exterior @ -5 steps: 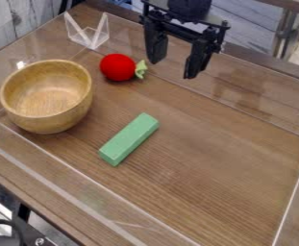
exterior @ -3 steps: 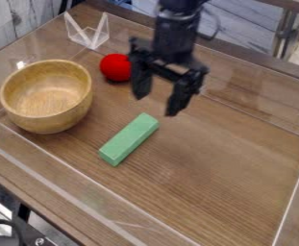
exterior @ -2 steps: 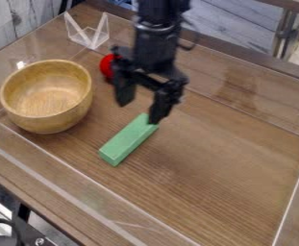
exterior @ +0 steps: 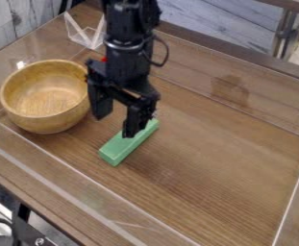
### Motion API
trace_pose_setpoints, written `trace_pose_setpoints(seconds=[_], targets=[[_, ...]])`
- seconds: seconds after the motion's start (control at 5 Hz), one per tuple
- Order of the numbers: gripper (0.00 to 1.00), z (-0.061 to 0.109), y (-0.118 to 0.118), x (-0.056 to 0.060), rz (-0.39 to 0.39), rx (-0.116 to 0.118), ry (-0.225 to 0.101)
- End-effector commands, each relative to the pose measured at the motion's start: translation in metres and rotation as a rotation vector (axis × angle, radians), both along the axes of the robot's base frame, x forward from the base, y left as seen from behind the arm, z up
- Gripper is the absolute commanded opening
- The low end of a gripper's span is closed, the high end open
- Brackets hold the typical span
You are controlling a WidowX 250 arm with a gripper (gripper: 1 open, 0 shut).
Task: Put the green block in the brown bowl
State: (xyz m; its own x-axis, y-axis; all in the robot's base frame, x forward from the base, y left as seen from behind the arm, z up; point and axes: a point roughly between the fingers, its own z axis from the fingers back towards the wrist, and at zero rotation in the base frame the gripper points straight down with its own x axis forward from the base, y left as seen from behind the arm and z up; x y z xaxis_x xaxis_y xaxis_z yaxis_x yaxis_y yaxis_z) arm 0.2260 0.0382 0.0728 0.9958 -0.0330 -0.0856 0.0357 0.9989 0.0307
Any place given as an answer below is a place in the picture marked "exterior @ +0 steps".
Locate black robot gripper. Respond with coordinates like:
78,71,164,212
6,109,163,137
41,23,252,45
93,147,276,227
85,40,160,138

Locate green rectangular block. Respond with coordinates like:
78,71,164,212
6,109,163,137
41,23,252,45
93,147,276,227
97,119,159,166

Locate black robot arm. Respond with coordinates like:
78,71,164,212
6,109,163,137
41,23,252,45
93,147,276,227
85,0,160,138

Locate brown wooden bowl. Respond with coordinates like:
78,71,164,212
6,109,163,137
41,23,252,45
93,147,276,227
0,60,89,135

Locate black table leg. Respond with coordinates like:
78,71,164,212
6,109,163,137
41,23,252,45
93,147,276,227
12,203,57,246

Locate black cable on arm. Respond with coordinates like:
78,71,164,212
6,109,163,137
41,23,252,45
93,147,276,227
141,33,171,68

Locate clear acrylic corner bracket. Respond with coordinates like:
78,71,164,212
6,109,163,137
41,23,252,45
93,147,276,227
62,12,105,50

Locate metal chair frame background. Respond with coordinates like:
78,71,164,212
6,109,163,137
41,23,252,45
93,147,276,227
271,10,299,61

